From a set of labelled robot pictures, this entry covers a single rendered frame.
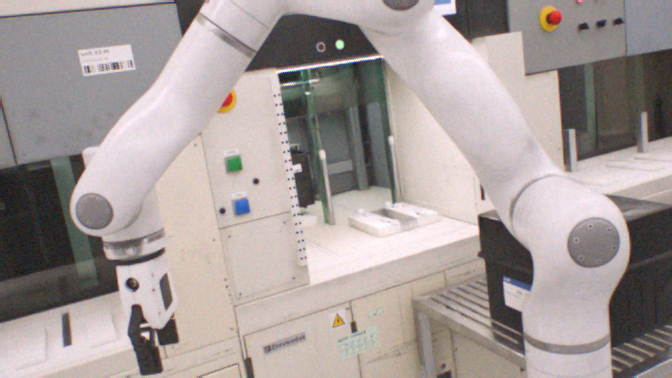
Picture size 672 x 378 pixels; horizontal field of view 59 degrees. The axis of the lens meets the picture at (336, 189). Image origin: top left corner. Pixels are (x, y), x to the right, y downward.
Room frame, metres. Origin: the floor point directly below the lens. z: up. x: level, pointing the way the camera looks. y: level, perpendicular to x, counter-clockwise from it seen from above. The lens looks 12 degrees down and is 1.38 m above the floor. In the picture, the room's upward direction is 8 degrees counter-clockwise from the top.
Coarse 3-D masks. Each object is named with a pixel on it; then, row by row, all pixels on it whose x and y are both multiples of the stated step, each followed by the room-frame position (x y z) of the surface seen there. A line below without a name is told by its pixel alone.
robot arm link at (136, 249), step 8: (160, 232) 0.82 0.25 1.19; (136, 240) 0.79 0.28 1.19; (144, 240) 0.80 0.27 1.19; (152, 240) 0.80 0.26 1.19; (160, 240) 0.82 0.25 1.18; (104, 248) 0.81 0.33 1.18; (112, 248) 0.79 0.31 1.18; (120, 248) 0.79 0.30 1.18; (128, 248) 0.79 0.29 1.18; (136, 248) 0.79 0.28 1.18; (144, 248) 0.79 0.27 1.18; (152, 248) 0.80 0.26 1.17; (160, 248) 0.81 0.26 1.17; (112, 256) 0.79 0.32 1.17; (120, 256) 0.79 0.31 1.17; (128, 256) 0.79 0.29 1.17; (136, 256) 0.80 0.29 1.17; (144, 256) 0.80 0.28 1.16
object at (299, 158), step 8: (296, 144) 2.06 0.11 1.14; (296, 152) 2.05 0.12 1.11; (304, 152) 1.98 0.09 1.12; (296, 160) 1.96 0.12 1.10; (304, 160) 1.97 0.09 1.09; (296, 168) 1.95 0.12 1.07; (304, 168) 1.97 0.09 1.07; (296, 176) 1.95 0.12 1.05; (304, 176) 1.96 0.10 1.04; (296, 184) 1.95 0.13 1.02; (304, 184) 1.96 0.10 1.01; (304, 192) 1.96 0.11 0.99; (312, 192) 1.97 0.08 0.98; (304, 200) 1.96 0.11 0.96; (312, 200) 1.97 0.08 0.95
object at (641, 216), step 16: (624, 208) 1.18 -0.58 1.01; (640, 208) 1.17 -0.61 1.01; (656, 208) 1.15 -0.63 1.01; (480, 224) 1.29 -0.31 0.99; (496, 224) 1.24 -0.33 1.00; (640, 224) 1.11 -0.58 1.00; (656, 224) 1.13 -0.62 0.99; (480, 240) 1.29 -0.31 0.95; (496, 240) 1.24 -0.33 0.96; (512, 240) 1.19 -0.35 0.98; (640, 240) 1.11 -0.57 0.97; (656, 240) 1.13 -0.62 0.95; (480, 256) 1.29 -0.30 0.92; (496, 256) 1.25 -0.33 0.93; (512, 256) 1.20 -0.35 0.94; (528, 256) 1.15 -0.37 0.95; (640, 256) 1.11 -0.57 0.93; (656, 256) 1.13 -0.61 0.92; (528, 272) 1.15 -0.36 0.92
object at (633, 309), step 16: (496, 272) 1.26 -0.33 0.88; (512, 272) 1.21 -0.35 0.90; (640, 272) 1.12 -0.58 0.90; (656, 272) 1.14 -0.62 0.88; (496, 288) 1.26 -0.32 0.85; (512, 288) 1.21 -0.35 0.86; (528, 288) 1.17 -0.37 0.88; (624, 288) 1.10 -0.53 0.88; (640, 288) 1.12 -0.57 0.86; (656, 288) 1.13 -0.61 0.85; (496, 304) 1.27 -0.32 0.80; (512, 304) 1.22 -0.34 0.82; (624, 304) 1.10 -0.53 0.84; (640, 304) 1.12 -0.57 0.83; (656, 304) 1.13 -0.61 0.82; (496, 320) 1.27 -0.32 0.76; (512, 320) 1.22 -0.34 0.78; (624, 320) 1.10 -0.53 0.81; (640, 320) 1.12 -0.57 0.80; (656, 320) 1.13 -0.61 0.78; (624, 336) 1.10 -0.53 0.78
